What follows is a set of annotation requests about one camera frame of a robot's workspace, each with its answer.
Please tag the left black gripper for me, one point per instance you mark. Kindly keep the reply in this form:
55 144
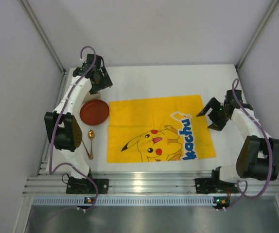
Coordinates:
103 81

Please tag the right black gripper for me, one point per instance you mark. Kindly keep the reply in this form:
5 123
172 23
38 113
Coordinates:
215 114

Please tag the yellow pikachu cloth placemat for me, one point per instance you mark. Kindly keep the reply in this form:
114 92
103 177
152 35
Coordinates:
158 130

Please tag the beige paper cup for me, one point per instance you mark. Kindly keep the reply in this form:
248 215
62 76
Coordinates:
90 96

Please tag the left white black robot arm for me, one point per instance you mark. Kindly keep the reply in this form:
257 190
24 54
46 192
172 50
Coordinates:
63 131

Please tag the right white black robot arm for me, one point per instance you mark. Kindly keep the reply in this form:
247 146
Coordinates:
259 156

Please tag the red round plate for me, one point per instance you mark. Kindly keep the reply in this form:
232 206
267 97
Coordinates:
94 112

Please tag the gold spoon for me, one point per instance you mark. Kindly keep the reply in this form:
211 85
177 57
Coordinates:
91 136

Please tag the gold fork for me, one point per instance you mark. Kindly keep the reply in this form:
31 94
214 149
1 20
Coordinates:
87 152

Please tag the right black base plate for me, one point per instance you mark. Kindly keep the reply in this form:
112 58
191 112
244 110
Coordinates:
211 186

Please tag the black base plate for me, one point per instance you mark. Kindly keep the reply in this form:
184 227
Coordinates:
84 186
211 186

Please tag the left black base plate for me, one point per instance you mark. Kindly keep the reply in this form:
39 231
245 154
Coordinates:
84 186

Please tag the aluminium mounting rail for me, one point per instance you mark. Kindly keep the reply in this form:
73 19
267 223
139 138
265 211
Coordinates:
125 183

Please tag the perforated cable duct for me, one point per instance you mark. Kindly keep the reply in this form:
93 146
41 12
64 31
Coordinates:
131 201

